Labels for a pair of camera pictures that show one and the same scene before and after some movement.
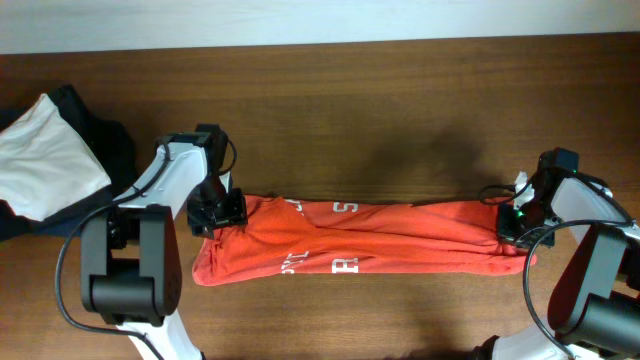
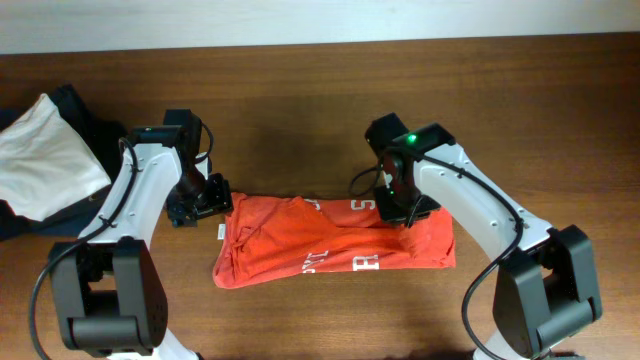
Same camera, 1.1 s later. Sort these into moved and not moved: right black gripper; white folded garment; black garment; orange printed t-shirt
Moved: right black gripper; orange printed t-shirt
Not moved: white folded garment; black garment
